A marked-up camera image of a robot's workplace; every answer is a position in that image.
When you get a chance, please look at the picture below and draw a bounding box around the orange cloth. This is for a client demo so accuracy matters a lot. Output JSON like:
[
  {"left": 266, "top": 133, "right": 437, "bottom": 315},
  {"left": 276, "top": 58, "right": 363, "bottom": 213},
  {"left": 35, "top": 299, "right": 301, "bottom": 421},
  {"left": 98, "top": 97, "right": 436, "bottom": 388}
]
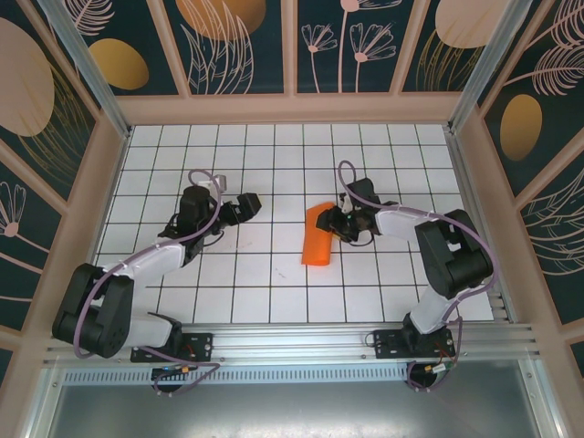
[{"left": 300, "top": 199, "right": 341, "bottom": 268}]

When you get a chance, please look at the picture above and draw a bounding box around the grey metal sheet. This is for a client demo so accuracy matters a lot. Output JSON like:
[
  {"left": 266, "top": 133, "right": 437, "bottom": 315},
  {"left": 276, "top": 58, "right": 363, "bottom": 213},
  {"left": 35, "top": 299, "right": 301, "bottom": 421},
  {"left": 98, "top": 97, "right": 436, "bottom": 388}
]
[{"left": 26, "top": 367, "right": 560, "bottom": 438}]

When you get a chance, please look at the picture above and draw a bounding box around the aluminium side rail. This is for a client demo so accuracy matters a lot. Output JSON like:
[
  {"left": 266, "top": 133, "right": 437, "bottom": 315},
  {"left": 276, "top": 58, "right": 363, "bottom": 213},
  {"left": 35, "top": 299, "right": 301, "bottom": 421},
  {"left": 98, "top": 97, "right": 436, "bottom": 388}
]
[{"left": 444, "top": 127, "right": 519, "bottom": 326}]

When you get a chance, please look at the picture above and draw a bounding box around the long aluminium mounting rail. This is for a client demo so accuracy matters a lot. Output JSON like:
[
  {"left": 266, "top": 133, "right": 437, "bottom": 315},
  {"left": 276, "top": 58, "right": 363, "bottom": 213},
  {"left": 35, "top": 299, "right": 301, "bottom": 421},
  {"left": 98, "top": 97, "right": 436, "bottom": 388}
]
[{"left": 43, "top": 322, "right": 544, "bottom": 366}]

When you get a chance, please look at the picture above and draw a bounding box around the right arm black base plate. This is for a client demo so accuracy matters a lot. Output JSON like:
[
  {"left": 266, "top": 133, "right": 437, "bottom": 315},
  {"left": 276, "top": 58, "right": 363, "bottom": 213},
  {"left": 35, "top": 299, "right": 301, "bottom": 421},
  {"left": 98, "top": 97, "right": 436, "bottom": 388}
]
[{"left": 372, "top": 328, "right": 455, "bottom": 361}]

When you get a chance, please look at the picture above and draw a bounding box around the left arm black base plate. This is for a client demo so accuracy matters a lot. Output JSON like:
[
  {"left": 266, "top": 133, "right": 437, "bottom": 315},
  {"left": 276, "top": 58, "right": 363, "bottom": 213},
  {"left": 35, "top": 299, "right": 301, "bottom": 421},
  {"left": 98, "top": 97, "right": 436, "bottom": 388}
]
[{"left": 130, "top": 331, "right": 214, "bottom": 364}]

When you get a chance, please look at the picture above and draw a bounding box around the perforated metal cable tray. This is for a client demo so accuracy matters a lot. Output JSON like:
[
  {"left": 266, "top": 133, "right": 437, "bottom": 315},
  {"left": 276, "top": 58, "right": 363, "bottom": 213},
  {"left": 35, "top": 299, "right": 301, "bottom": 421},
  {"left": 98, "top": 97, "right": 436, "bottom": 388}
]
[{"left": 61, "top": 368, "right": 414, "bottom": 389}]

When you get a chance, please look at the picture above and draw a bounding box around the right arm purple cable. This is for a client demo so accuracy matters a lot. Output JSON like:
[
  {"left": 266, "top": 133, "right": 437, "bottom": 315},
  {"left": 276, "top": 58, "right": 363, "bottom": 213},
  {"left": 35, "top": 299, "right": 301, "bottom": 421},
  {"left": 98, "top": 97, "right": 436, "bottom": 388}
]
[{"left": 337, "top": 159, "right": 501, "bottom": 393}]

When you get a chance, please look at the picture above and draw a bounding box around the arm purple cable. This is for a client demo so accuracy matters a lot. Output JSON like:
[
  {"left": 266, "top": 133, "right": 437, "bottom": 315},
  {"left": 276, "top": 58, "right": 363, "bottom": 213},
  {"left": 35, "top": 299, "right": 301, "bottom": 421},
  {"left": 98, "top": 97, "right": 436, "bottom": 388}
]
[
  {"left": 72, "top": 168, "right": 228, "bottom": 398},
  {"left": 337, "top": 159, "right": 501, "bottom": 393}
]

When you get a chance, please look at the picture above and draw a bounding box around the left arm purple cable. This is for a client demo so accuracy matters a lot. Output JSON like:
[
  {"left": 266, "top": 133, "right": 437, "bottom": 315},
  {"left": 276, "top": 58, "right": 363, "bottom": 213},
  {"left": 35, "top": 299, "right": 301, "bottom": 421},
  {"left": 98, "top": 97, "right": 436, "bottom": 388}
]
[{"left": 72, "top": 168, "right": 228, "bottom": 398}]

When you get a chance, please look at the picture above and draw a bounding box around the aluminium frame post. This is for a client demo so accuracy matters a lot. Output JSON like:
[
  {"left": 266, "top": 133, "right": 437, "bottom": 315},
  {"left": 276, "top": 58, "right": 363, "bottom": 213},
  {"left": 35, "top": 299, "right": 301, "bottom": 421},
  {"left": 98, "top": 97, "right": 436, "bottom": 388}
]
[
  {"left": 446, "top": 0, "right": 533, "bottom": 133},
  {"left": 38, "top": 0, "right": 133, "bottom": 138}
]

